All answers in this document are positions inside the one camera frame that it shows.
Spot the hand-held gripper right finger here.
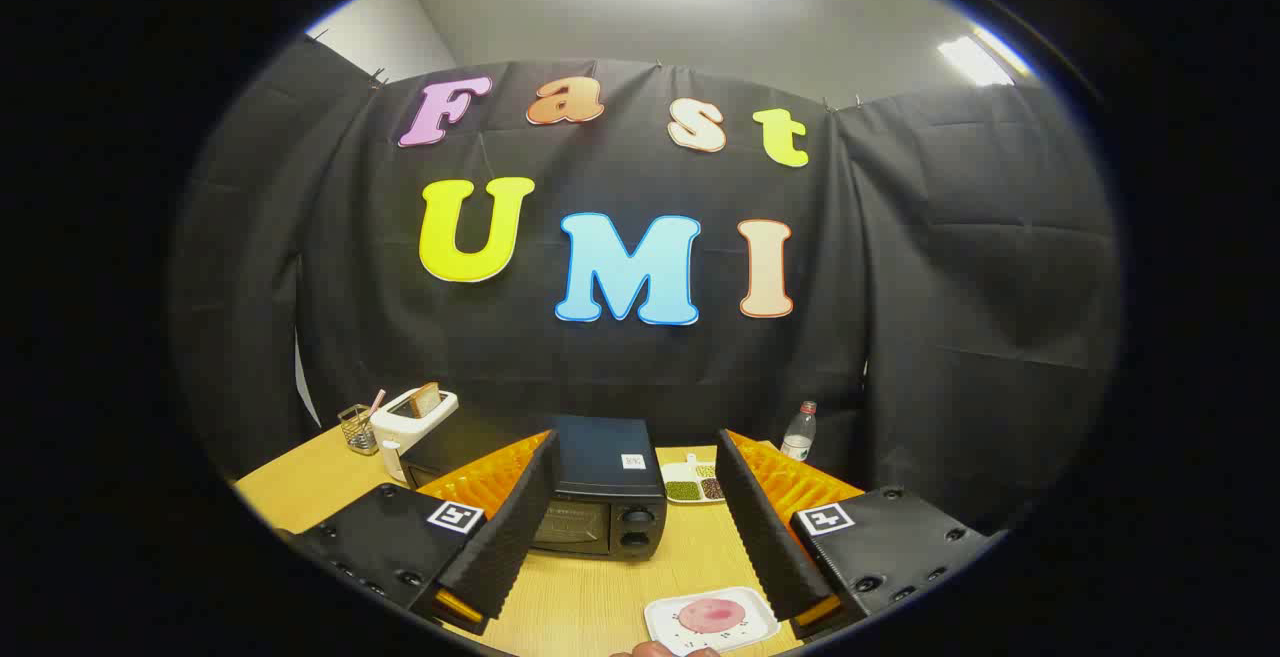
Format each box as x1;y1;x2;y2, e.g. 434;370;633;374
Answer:
715;427;1006;643

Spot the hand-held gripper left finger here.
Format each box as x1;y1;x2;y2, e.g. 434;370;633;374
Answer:
275;429;561;638

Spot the pink ham slice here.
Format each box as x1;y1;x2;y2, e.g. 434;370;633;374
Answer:
677;598;748;636

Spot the black toaster oven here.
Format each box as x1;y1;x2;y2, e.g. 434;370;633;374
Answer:
400;415;669;563

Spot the white food tray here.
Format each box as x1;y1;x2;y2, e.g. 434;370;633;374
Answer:
643;587;781;656

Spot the white pop-up toaster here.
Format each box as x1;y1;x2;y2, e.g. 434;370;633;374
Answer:
370;389;459;453

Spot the white divided bean dish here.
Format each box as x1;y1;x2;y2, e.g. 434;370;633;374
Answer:
660;452;727;505

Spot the clear plastic water bottle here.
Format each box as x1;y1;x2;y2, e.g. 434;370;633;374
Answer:
780;401;818;463

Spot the ceiling light panel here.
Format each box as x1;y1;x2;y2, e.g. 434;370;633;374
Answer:
938;27;1031;88

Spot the wire mesh utensil holder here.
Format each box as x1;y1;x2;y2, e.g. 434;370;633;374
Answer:
337;404;379;455

